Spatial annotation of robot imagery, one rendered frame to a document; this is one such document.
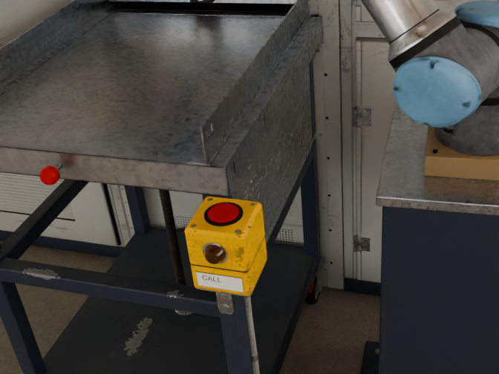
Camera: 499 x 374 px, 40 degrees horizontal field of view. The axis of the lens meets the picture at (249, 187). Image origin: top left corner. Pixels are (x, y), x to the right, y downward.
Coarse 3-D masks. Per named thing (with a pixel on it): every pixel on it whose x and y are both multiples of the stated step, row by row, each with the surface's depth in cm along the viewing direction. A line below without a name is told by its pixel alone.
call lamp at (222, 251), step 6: (204, 246) 84; (210, 246) 83; (216, 246) 83; (222, 246) 83; (204, 252) 84; (210, 252) 83; (216, 252) 83; (222, 252) 83; (210, 258) 83; (216, 258) 83; (222, 258) 84
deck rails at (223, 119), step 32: (96, 0) 173; (32, 32) 150; (64, 32) 161; (288, 32) 144; (0, 64) 141; (32, 64) 149; (256, 64) 125; (224, 96) 111; (256, 96) 126; (224, 128) 113; (192, 160) 108
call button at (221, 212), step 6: (222, 204) 87; (228, 204) 87; (210, 210) 86; (216, 210) 86; (222, 210) 86; (228, 210) 86; (234, 210) 85; (210, 216) 85; (216, 216) 85; (222, 216) 85; (228, 216) 84; (234, 216) 85; (222, 222) 84
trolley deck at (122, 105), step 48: (96, 48) 155; (144, 48) 152; (192, 48) 149; (240, 48) 147; (0, 96) 137; (48, 96) 135; (96, 96) 133; (144, 96) 131; (192, 96) 129; (288, 96) 137; (0, 144) 119; (48, 144) 118; (96, 144) 116; (144, 144) 115; (192, 144) 113; (240, 144) 111; (192, 192) 111
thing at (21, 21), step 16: (0, 0) 162; (16, 0) 165; (32, 0) 169; (48, 0) 172; (64, 0) 176; (0, 16) 163; (16, 16) 167; (32, 16) 170; (48, 16) 174; (0, 32) 165; (16, 32) 168
